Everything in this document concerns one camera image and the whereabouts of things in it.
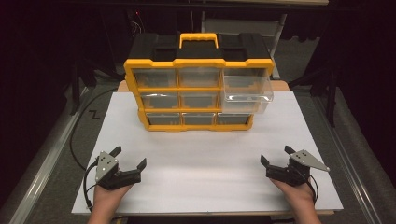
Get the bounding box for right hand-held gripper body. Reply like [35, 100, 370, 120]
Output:
[265, 149, 331, 188]

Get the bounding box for person's right hand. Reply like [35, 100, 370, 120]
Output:
[270, 178, 316, 210]

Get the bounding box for person's left hand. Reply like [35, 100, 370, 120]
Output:
[92, 181, 135, 213]

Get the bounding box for black metal stand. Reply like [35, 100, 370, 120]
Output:
[68, 8, 126, 117]
[288, 66, 341, 129]

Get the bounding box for clear plastic pulled-out drawer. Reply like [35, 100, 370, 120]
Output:
[222, 75, 275, 104]

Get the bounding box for yellow black drawer organizer cabinet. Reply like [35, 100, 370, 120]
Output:
[123, 32, 275, 133]

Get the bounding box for long black gripper cable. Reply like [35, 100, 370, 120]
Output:
[69, 88, 119, 213]

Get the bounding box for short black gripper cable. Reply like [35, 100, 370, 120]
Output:
[298, 169, 319, 206]

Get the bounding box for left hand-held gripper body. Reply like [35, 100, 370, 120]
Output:
[94, 150, 143, 191]

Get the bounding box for set of clear closed drawers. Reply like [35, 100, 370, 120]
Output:
[133, 67, 269, 126]

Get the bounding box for aluminium floor rail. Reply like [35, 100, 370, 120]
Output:
[0, 86, 92, 224]
[311, 92, 396, 224]

